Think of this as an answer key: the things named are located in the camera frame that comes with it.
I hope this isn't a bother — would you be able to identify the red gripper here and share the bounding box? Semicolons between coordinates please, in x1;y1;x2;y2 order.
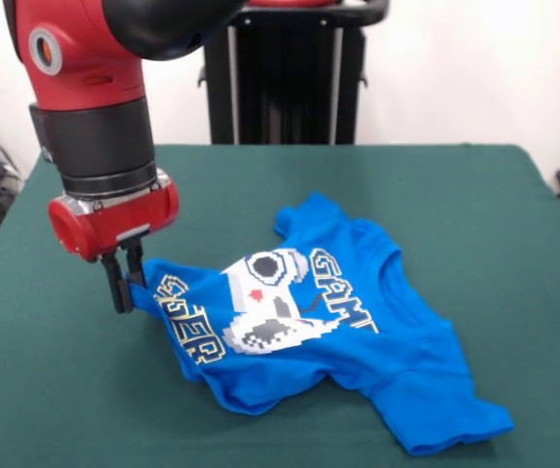
47;168;180;315

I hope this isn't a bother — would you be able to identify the blue game-controller print t-shirt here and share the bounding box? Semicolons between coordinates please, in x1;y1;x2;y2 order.
123;191;515;457

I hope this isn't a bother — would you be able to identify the dark green table cloth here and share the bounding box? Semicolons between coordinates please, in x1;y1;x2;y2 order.
0;143;560;468

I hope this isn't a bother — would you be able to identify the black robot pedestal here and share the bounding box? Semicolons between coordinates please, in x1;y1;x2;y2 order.
196;0;389;145

